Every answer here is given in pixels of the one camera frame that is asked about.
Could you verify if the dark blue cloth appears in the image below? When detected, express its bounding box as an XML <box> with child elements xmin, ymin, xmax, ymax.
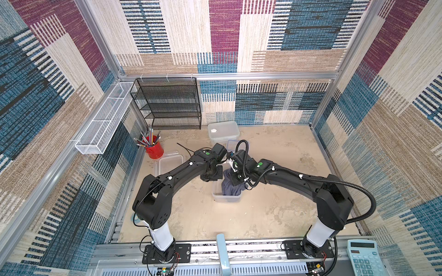
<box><xmin>222</xmin><ymin>169</ymin><xmax>246</xmax><ymax>196</ymax></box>

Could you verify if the large clear plastic lunch box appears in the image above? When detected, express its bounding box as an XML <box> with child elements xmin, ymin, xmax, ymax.
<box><xmin>212</xmin><ymin>164</ymin><xmax>242</xmax><ymax>203</ymax></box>

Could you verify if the clear lunch box lid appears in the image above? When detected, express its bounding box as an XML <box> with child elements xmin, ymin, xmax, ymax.
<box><xmin>154</xmin><ymin>151</ymin><xmax>184</xmax><ymax>177</ymax></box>

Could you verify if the small blue-rimmed lunch box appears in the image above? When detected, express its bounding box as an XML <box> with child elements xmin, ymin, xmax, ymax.
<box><xmin>226</xmin><ymin>140</ymin><xmax>239</xmax><ymax>152</ymax></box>

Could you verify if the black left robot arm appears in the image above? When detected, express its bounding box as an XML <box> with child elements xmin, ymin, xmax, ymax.
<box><xmin>132</xmin><ymin>149</ymin><xmax>227</xmax><ymax>253</ymax></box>

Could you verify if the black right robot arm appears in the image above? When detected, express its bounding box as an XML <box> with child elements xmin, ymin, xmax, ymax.
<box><xmin>227</xmin><ymin>150</ymin><xmax>354</xmax><ymax>258</ymax></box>

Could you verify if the lidded green-tinted lunch box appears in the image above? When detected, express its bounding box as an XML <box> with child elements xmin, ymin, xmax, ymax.
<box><xmin>208</xmin><ymin>121</ymin><xmax>240</xmax><ymax>144</ymax></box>

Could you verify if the red pen cup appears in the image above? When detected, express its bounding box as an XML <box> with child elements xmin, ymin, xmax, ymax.
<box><xmin>143</xmin><ymin>134</ymin><xmax>164</xmax><ymax>159</ymax></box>

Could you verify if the black mesh shelf rack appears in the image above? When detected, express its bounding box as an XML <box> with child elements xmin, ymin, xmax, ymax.
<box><xmin>131</xmin><ymin>78</ymin><xmax>202</xmax><ymax>130</ymax></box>

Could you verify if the blue tape roll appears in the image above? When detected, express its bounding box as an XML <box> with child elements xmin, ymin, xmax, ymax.
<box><xmin>132</xmin><ymin>213</ymin><xmax>140</xmax><ymax>224</ymax></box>

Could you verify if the light blue calculator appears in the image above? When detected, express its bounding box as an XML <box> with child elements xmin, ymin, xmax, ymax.
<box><xmin>347</xmin><ymin>239</ymin><xmax>387</xmax><ymax>276</ymax></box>

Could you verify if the black corrugated cable conduit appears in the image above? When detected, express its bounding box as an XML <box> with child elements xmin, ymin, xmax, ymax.
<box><xmin>235</xmin><ymin>139</ymin><xmax>377</xmax><ymax>276</ymax></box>

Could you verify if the light blue rail clamp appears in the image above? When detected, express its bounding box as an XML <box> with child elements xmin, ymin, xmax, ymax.
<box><xmin>216</xmin><ymin>233</ymin><xmax>232</xmax><ymax>276</ymax></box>

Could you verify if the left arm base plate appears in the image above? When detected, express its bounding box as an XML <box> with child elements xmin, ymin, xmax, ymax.
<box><xmin>142</xmin><ymin>243</ymin><xmax>192</xmax><ymax>265</ymax></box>

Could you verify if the aluminium front rail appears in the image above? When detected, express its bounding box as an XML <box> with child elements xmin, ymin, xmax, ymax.
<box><xmin>86</xmin><ymin>236</ymin><xmax>377</xmax><ymax>276</ymax></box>

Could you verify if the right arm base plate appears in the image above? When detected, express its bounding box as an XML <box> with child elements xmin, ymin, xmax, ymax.
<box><xmin>281</xmin><ymin>239</ymin><xmax>335</xmax><ymax>259</ymax></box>

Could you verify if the white mesh wall basket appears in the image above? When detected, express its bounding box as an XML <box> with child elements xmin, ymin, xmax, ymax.
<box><xmin>75</xmin><ymin>82</ymin><xmax>133</xmax><ymax>155</ymax></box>

